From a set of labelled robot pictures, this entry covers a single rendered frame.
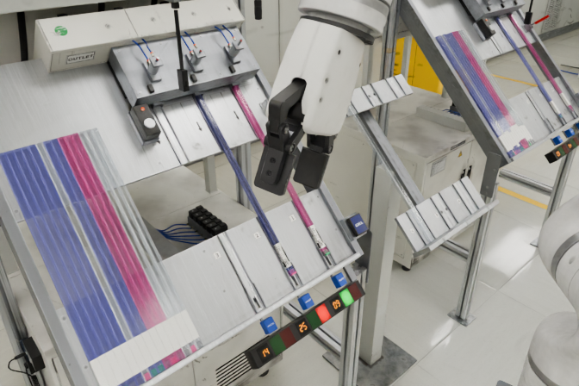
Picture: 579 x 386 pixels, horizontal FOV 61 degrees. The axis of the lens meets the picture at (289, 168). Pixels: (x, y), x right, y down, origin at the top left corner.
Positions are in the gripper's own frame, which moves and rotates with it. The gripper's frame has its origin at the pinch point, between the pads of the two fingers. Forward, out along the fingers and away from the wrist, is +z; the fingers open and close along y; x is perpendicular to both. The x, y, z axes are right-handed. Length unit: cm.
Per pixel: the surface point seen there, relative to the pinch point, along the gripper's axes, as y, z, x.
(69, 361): -16, 47, -36
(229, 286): -45, 35, -24
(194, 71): -52, -6, -52
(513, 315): -176, 54, 43
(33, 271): -16, 36, -49
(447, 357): -145, 70, 24
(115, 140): -37, 13, -56
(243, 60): -64, -12, -47
